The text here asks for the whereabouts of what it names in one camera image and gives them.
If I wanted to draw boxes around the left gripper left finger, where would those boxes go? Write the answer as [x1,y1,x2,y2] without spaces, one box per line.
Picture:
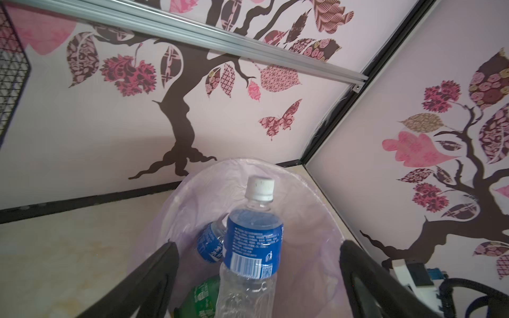
[79,242,179,317]

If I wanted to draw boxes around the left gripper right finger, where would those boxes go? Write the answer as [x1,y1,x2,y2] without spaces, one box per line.
[339,240,439,317]

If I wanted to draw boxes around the green bottle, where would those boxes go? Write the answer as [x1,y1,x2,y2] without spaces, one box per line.
[171,275,220,318]

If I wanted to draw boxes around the pepsi label bottle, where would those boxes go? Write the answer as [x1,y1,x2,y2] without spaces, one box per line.
[197,214,228,263]

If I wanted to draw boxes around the clear bottle blue label white cap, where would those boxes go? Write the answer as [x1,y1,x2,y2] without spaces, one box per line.
[216,176,284,317]

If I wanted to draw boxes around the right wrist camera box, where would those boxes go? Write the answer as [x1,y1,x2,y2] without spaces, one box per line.
[392,259,444,317]

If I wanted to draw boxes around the black wire mesh basket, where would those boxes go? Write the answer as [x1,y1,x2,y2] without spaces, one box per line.
[1,3,31,145]

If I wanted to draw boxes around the back aluminium frame rail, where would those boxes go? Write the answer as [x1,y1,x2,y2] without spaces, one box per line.
[14,0,368,87]

